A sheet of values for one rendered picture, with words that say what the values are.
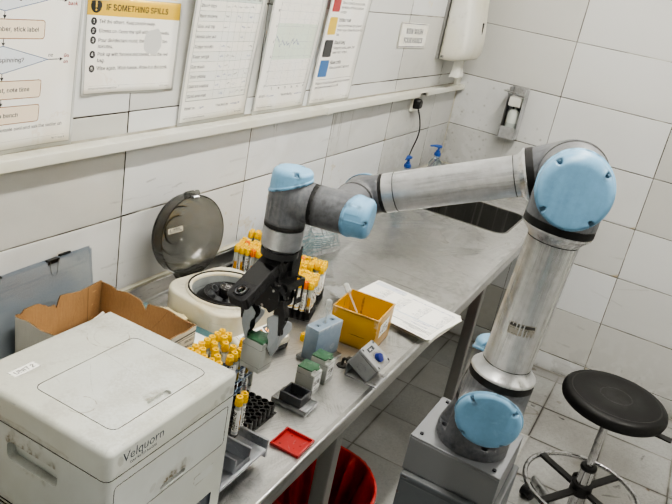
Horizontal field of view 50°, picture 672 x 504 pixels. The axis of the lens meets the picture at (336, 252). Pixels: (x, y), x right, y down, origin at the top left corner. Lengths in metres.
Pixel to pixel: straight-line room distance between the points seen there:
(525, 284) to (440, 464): 0.46
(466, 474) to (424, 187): 0.57
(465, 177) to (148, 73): 0.82
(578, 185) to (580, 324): 2.82
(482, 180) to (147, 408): 0.68
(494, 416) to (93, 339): 0.67
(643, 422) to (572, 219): 1.44
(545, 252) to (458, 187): 0.22
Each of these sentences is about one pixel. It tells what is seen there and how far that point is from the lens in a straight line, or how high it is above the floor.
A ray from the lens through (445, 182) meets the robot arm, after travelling 1.31.
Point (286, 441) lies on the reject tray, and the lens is 1.52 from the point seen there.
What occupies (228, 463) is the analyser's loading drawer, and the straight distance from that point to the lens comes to 1.36.
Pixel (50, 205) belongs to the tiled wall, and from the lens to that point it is 1.65.
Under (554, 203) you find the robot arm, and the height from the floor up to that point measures 1.52.
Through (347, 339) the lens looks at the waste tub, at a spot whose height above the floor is 0.89.
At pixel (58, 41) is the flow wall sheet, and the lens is 1.54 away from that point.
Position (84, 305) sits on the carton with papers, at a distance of 1.73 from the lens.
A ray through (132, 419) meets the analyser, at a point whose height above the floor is 1.17.
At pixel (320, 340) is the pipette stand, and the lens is 1.76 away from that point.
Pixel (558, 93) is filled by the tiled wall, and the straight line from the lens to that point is 3.70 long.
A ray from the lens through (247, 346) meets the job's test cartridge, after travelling 1.38.
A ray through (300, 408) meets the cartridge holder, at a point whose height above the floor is 0.89.
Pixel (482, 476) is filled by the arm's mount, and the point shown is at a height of 0.94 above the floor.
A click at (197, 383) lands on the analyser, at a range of 1.12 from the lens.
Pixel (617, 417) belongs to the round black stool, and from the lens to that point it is 2.46.
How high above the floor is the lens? 1.79
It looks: 22 degrees down
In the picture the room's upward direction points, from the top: 11 degrees clockwise
